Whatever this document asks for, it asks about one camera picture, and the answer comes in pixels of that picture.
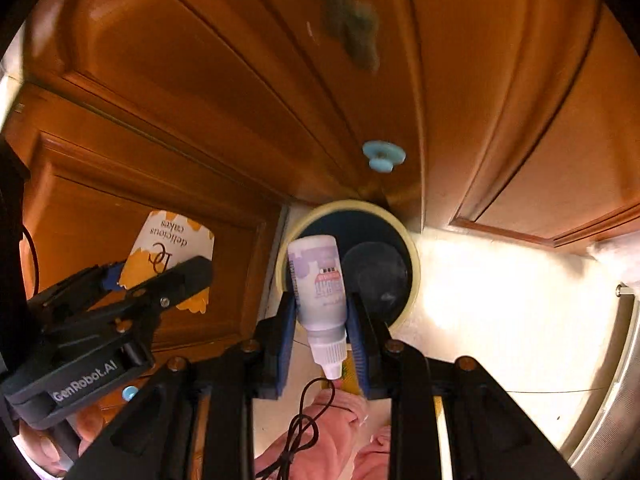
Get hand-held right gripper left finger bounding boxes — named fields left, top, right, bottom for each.
left=62, top=291, right=301, bottom=480

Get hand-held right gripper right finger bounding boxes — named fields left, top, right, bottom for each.
left=345, top=292, right=581, bottom=480

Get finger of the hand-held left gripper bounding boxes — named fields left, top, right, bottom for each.
left=112, top=256, right=214, bottom=333
left=27, top=260, right=127, bottom=313

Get white yellow cake wrapper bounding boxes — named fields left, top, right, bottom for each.
left=122, top=210, right=217, bottom=315

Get white plastic squeeze bottle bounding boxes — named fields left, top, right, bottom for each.
left=287, top=235, right=349, bottom=382

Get round yellow-rimmed bin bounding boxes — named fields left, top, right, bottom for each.
left=276, top=200, right=421, bottom=333

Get person's left hand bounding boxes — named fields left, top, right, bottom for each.
left=20, top=402, right=109, bottom=478

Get yellow round paper piece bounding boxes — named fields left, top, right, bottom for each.
left=342, top=360, right=362, bottom=397

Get wooden cabinet door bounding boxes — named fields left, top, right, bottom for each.
left=400, top=0, right=640, bottom=257
left=27, top=0, right=427, bottom=235
left=0, top=80, right=290, bottom=461

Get person's pink pants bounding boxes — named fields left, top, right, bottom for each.
left=255, top=385, right=397, bottom=480

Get grey sticker cluster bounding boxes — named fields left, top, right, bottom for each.
left=319, top=0, right=382, bottom=74

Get thin black cable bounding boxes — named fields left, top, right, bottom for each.
left=19, top=224, right=41, bottom=297

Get grey metal door frame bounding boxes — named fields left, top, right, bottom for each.
left=559, top=284, right=640, bottom=472

